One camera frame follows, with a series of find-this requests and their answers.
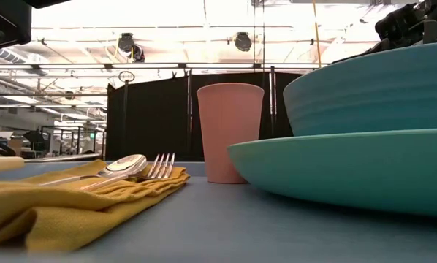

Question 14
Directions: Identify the thin black double pole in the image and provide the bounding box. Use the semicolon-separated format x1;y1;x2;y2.
269;65;278;138

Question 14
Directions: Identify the silver fork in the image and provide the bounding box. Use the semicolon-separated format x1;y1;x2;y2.
78;152;177;193

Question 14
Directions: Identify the long horizontal ceiling rail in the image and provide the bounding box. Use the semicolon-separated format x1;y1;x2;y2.
0;62;329;71

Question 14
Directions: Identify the black curtain partition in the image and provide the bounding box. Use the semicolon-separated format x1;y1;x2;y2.
104;72;303;162

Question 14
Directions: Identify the teal green plate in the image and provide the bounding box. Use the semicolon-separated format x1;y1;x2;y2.
227;127;437;219

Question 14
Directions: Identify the cream-handled table knife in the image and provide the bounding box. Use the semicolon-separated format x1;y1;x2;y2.
0;153;104;174

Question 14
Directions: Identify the black round ceiling device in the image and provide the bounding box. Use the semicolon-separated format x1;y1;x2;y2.
234;31;253;53
117;32;145;64

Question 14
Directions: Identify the distant black workstation frame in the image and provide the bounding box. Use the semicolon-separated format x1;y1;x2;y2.
39;125;107;158

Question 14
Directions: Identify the yellow cloth napkin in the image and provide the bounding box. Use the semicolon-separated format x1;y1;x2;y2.
0;159;191;254

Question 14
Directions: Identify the yellow cable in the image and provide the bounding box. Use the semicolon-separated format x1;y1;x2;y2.
311;0;322;67

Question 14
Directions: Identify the silver spoon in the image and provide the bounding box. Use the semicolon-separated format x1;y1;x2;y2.
38;153;149;188

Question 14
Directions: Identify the black left arm base cable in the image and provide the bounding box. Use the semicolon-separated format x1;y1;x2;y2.
0;136;17;158

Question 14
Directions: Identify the cardboard box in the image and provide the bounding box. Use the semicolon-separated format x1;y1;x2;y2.
6;138;24;157

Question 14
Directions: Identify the blue bowl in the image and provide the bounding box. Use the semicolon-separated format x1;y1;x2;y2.
283;40;437;137

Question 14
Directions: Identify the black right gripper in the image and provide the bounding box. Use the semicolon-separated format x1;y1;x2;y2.
331;1;437;64

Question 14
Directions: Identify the black ring-topped stand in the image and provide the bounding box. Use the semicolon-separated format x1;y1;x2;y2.
118;70;136;160

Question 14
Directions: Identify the pink cup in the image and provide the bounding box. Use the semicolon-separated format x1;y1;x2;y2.
196;82;265;185

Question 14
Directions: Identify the blue serving tray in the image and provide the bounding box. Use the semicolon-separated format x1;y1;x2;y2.
0;160;437;263

